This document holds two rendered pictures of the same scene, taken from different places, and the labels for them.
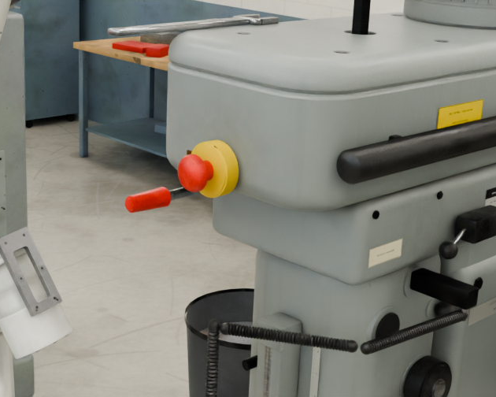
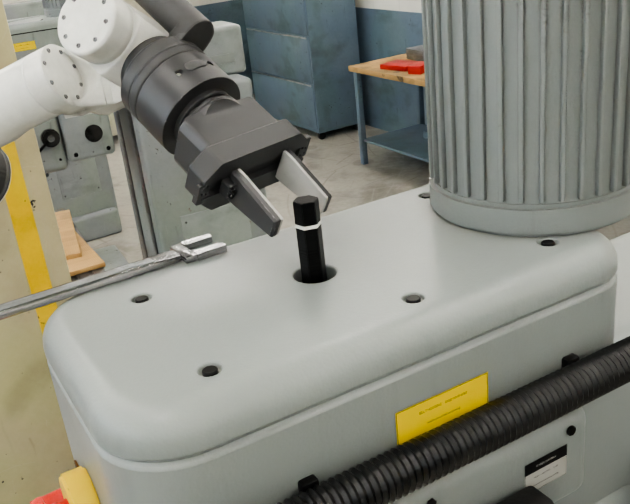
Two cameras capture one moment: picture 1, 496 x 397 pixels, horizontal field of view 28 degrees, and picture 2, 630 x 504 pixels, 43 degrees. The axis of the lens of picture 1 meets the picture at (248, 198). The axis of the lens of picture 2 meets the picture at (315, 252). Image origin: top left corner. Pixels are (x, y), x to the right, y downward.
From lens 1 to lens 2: 0.68 m
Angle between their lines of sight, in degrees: 18
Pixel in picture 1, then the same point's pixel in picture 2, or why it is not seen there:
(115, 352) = not seen: hidden behind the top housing
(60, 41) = (343, 62)
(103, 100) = (383, 110)
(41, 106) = (331, 120)
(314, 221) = not seen: outside the picture
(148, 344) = not seen: hidden behind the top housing
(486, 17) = (518, 222)
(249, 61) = (78, 390)
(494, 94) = (509, 359)
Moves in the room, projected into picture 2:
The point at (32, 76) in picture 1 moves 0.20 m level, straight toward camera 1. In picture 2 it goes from (321, 95) to (321, 100)
